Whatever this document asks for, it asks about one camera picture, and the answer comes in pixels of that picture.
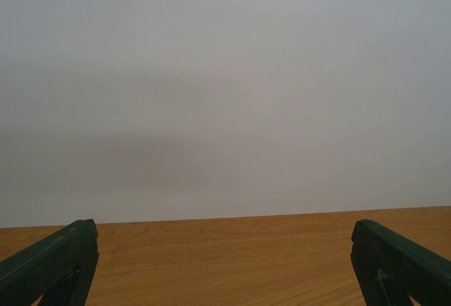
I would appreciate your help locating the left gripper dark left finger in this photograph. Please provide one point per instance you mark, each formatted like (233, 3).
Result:
(57, 270)

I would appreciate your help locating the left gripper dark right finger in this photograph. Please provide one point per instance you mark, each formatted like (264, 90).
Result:
(393, 270)

